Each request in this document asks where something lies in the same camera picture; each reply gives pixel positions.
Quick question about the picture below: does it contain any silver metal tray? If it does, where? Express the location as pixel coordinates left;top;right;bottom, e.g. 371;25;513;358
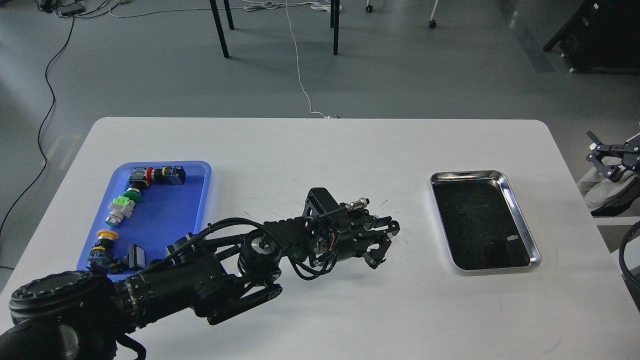
430;170;542;276

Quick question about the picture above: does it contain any black square button switch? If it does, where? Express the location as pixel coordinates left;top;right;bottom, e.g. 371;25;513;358
116;244;147;272

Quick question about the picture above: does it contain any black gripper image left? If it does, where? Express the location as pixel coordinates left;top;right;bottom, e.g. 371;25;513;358
302;187;400;270

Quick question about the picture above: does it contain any black table leg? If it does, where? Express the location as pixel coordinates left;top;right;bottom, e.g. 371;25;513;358
209;0;230;59
330;0;341;56
222;0;235;31

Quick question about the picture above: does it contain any black power strip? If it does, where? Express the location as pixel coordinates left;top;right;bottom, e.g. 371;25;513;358
55;0;85;18

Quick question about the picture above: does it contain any black table leg right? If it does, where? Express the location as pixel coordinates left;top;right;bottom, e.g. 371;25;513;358
330;0;341;56

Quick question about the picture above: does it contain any red push button switch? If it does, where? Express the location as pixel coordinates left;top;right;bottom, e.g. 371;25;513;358
128;165;186;189

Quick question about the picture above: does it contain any blue plastic tray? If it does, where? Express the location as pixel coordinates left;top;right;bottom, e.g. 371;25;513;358
76;161;211;281

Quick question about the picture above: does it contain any green push button switch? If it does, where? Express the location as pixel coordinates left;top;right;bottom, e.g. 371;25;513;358
105;187;142;227

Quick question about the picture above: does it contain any yellow push button switch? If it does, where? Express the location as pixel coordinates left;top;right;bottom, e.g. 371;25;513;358
86;229;119;274

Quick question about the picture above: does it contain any black table leg rear left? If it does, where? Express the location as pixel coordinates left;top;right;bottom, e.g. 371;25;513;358
222;0;235;31

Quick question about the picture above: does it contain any black cabinet top right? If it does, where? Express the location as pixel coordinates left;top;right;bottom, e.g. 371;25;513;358
542;0;640;75

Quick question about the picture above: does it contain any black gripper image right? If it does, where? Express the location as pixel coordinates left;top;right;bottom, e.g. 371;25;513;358
586;131;640;183

